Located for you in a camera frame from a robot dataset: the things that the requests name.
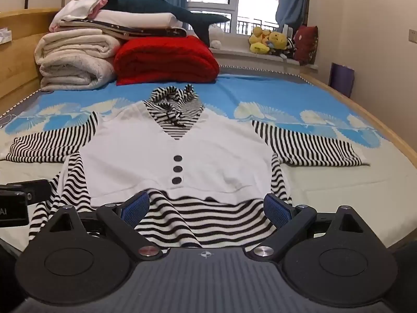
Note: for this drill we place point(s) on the folded dark patterned cloth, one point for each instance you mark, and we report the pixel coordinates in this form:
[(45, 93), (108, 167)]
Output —
[(156, 32)]

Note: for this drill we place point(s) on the wall switch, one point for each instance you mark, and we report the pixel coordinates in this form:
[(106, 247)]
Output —
[(413, 36)]

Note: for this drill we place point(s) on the dark red cushion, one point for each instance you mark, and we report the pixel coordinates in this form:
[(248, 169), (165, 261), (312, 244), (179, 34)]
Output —
[(306, 44)]

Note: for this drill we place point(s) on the striped shirt with white vest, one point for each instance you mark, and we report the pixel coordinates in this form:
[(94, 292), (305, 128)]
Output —
[(156, 156)]

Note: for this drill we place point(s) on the blue and white printed blanket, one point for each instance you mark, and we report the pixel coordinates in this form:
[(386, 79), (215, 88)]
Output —
[(325, 195)]

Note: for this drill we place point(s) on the purple board by wall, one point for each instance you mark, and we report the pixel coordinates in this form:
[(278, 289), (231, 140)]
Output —
[(342, 78)]

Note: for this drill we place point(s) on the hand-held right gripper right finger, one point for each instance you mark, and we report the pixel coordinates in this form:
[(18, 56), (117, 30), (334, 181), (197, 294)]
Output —
[(277, 210)]

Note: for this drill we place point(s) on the yellow bear plush toy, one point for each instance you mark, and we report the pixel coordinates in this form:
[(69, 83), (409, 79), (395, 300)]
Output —
[(278, 42)]

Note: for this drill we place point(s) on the white window sill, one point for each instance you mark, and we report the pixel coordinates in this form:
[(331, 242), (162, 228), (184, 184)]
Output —
[(241, 55)]

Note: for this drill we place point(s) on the white and pink garment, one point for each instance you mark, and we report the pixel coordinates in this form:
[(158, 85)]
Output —
[(78, 8)]

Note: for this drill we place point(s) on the dark teal shark plush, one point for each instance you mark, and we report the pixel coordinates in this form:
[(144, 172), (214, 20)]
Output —
[(146, 3)]

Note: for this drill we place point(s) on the white plush toy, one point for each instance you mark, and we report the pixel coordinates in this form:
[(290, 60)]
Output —
[(215, 36)]

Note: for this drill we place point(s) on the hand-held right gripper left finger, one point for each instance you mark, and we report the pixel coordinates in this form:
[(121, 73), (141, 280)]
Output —
[(135, 210)]

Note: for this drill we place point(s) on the wooden bed frame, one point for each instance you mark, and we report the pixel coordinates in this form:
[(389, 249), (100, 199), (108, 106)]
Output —
[(19, 65)]

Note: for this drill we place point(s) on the folded red blanket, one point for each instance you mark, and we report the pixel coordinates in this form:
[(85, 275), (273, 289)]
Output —
[(163, 58)]

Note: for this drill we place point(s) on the folded cream quilt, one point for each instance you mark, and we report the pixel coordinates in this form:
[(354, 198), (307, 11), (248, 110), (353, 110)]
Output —
[(71, 62)]

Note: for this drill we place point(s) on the tissue box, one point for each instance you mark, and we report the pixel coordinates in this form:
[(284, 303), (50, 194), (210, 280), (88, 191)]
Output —
[(5, 36)]

